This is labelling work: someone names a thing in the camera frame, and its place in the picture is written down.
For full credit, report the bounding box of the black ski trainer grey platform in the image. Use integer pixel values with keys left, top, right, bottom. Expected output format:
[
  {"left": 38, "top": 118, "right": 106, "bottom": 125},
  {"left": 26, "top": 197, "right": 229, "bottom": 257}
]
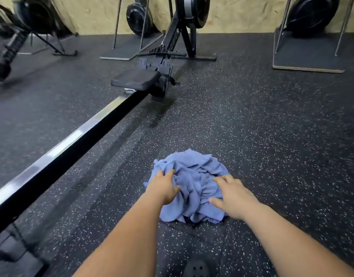
[{"left": 100, "top": 0, "right": 166, "bottom": 61}]

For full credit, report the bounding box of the person's right forearm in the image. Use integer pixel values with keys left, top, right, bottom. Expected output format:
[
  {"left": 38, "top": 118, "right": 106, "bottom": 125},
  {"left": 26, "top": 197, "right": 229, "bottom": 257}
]
[{"left": 242, "top": 202, "right": 354, "bottom": 277}]

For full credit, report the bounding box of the person's left forearm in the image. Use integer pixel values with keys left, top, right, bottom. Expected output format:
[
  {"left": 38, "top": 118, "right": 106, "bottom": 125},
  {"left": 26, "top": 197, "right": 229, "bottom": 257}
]
[{"left": 73, "top": 192, "right": 167, "bottom": 277}]

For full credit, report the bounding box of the blue towel pile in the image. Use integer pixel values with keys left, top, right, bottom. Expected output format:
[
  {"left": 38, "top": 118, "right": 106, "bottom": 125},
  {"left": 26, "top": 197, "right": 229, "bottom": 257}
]
[{"left": 144, "top": 149, "right": 231, "bottom": 224}]

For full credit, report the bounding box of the black rowing machine with rail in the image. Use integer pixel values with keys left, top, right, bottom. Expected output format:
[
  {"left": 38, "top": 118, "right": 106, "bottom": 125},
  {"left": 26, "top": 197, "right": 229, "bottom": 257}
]
[{"left": 0, "top": 0, "right": 218, "bottom": 277}]

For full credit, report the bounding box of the black fan bike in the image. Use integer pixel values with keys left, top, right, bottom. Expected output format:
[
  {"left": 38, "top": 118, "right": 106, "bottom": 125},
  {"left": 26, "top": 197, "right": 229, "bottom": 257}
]
[{"left": 0, "top": 0, "right": 78, "bottom": 83}]

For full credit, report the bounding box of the person's left hand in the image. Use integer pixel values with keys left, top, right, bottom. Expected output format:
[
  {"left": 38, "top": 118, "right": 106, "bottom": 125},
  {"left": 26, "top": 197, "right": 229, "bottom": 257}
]
[{"left": 144, "top": 169, "right": 181, "bottom": 207}]

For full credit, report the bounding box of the black ski trainer wooden-edged platform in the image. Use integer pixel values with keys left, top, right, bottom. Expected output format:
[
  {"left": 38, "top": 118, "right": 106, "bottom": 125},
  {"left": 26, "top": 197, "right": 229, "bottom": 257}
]
[{"left": 273, "top": 0, "right": 354, "bottom": 74}]

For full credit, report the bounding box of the person's right hand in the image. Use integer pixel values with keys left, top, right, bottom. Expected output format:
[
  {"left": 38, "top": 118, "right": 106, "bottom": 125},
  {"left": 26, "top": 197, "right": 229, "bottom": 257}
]
[{"left": 208, "top": 174, "right": 260, "bottom": 222}]

